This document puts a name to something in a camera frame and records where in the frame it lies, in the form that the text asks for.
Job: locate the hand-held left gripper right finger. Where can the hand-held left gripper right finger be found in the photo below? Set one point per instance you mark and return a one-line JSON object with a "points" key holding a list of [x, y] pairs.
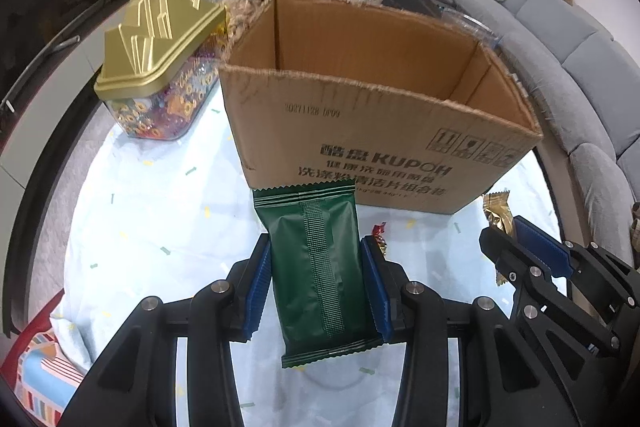
{"points": [[374, 287]]}

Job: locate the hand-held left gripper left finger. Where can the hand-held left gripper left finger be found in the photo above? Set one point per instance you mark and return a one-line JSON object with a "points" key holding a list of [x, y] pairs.
{"points": [[257, 287]]}

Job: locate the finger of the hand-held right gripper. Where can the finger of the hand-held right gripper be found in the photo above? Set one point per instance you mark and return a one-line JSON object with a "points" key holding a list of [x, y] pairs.
{"points": [[505, 257], [542, 249]]}

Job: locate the gold snack packet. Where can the gold snack packet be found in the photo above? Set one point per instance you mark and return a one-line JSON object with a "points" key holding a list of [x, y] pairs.
{"points": [[497, 214]]}

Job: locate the dark green snack packet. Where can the dark green snack packet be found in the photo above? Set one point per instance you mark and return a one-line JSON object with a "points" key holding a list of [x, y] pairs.
{"points": [[320, 267]]}

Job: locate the cardboard box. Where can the cardboard box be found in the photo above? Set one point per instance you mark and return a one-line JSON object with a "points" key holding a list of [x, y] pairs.
{"points": [[350, 127]]}

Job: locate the red gold wrapped candy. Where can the red gold wrapped candy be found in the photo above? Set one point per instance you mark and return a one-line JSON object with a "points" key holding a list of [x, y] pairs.
{"points": [[381, 237]]}

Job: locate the light blue tablecloth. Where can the light blue tablecloth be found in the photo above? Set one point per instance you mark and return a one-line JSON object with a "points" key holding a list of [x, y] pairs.
{"points": [[150, 217]]}

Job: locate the grey curved sofa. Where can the grey curved sofa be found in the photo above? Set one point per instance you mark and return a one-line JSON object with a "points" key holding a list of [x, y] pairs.
{"points": [[575, 57]]}

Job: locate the colourful patterned mat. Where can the colourful patterned mat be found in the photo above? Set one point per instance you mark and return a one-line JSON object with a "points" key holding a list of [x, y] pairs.
{"points": [[47, 367]]}

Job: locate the clear jar of nuts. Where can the clear jar of nuts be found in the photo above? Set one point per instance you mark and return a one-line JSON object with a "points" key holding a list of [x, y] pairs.
{"points": [[470, 27]]}

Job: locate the gold-lidded clear candy container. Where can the gold-lidded clear candy container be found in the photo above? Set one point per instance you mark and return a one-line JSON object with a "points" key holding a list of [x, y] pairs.
{"points": [[150, 42]]}

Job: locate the clear bag of nuts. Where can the clear bag of nuts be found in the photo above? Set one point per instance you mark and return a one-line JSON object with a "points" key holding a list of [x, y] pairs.
{"points": [[240, 12]]}

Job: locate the grey television cabinet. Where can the grey television cabinet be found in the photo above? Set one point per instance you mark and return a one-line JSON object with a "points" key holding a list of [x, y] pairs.
{"points": [[65, 72]]}

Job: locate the black television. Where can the black television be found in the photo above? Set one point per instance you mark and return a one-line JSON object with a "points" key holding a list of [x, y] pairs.
{"points": [[40, 7]]}

